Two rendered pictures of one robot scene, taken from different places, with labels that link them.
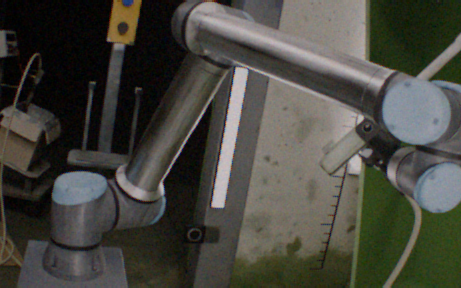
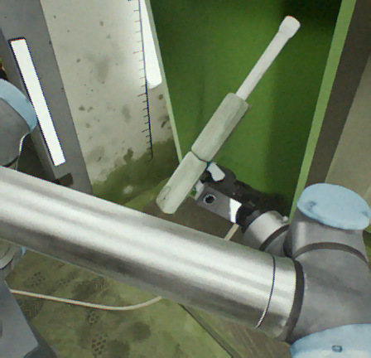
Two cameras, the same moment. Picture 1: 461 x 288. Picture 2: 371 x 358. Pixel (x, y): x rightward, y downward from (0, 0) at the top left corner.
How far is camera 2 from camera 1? 68 cm
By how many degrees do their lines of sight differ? 37
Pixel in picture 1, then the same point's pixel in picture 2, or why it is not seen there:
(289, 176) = (105, 112)
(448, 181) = not seen: hidden behind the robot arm
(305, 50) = (145, 268)
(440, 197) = not seen: hidden behind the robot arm
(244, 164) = (65, 122)
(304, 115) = (97, 59)
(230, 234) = (79, 173)
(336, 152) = (174, 198)
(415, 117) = not seen: outside the picture
